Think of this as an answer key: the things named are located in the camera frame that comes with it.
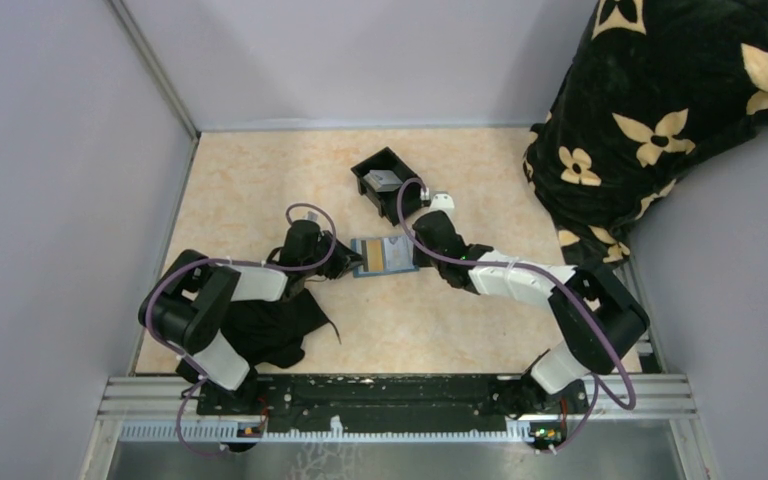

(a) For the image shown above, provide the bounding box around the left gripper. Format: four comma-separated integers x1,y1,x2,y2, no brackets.
302,229,366,279

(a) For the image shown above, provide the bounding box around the yellow credit card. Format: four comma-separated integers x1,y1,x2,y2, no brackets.
361,238,386,274

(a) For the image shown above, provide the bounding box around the white patterned credit card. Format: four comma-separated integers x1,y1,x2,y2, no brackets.
383,235,415,272

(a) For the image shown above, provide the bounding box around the blue card holder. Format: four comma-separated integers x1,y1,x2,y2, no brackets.
350,235,419,278

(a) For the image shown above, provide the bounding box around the black card tray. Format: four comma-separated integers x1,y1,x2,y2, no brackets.
350,147,419,226

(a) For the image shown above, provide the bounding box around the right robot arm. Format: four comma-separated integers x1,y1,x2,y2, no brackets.
412,211,650,412

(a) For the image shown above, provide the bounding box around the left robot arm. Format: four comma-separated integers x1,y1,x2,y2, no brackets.
138,220,363,414

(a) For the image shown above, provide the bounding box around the grey card stack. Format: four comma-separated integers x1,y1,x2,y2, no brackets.
363,170,403,193

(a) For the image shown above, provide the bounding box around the black cloth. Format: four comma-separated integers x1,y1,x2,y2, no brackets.
175,288,342,386

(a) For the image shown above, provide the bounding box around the black floral blanket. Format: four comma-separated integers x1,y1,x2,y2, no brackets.
523,0,768,267

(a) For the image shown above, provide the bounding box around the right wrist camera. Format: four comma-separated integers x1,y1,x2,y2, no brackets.
420,189,455,215

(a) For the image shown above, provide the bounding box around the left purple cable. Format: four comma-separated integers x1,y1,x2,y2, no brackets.
144,202,339,458

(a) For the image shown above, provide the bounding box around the purple cable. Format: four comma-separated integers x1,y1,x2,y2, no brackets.
395,177,638,455
144,202,339,458

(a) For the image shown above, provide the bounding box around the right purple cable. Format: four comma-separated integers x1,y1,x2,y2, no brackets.
395,177,638,455

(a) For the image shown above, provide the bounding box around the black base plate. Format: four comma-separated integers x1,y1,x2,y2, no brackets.
196,374,589,434

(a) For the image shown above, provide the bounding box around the aluminium frame rail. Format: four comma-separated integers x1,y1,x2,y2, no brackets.
98,374,698,444

